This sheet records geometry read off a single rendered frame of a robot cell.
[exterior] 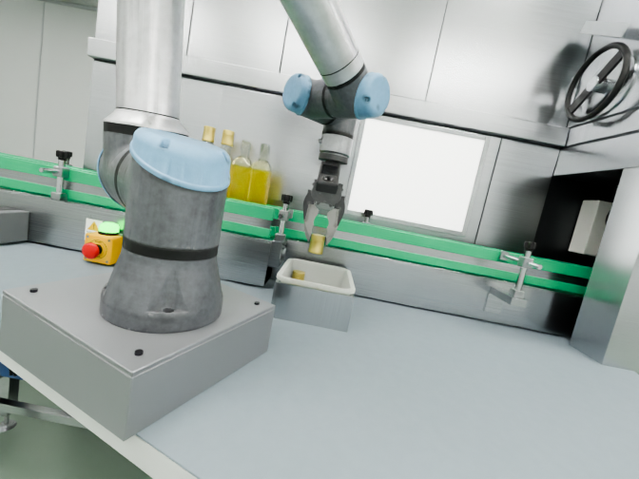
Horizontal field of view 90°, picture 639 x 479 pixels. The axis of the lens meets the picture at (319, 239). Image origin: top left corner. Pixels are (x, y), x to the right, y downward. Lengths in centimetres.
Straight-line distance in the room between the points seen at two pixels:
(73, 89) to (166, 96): 482
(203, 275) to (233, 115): 82
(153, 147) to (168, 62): 18
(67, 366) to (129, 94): 35
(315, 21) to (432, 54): 76
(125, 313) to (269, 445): 22
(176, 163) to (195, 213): 6
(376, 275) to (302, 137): 52
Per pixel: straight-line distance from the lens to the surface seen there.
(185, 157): 40
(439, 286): 101
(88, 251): 94
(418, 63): 126
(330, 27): 57
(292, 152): 113
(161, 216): 41
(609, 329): 108
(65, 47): 555
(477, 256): 105
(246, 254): 87
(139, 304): 43
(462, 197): 120
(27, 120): 570
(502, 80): 133
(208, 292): 44
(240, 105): 119
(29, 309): 51
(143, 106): 55
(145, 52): 56
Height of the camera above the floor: 102
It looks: 7 degrees down
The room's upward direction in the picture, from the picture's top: 11 degrees clockwise
